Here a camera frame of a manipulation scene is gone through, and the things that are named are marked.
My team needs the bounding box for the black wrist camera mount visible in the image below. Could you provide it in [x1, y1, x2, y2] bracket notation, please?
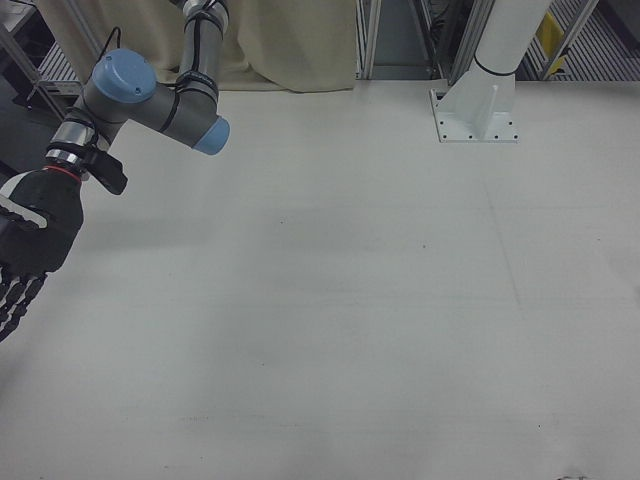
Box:
[82, 148, 129, 196]

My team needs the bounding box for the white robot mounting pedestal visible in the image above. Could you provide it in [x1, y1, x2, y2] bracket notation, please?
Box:
[429, 0, 554, 145]

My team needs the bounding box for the black dexterous robot hand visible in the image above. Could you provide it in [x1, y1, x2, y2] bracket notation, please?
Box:
[0, 169, 85, 344]

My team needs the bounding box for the metal shelving rack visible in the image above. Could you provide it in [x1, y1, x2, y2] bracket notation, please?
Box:
[0, 0, 86, 119]

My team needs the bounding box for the beige fabric curtain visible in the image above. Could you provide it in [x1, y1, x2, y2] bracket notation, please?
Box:
[37, 0, 360, 94]

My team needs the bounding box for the yellow tag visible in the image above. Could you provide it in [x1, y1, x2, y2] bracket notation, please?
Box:
[535, 11, 564, 47]

